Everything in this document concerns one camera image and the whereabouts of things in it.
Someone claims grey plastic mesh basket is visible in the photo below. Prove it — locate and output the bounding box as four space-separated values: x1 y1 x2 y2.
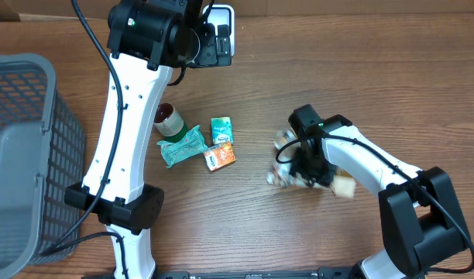
0 53 85 278

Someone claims brown snack pouch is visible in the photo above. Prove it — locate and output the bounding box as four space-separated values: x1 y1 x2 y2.
266 143 356 198

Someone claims white barcode scanner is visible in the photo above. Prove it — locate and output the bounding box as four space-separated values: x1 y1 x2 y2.
207 4 235 57

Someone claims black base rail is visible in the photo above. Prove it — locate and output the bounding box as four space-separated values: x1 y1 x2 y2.
152 265 364 279

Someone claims light teal snack packet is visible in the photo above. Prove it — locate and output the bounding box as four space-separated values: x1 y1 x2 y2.
157 125 208 168

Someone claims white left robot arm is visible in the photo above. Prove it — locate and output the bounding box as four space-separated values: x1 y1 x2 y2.
64 1 235 278

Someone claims orange tissue pack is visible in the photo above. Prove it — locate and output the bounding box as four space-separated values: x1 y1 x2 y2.
203 142 236 172

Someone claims teal tissue pack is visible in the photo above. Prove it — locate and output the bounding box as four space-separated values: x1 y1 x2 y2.
211 116 234 145

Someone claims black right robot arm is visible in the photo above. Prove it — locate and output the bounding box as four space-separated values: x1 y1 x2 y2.
287 105 474 278

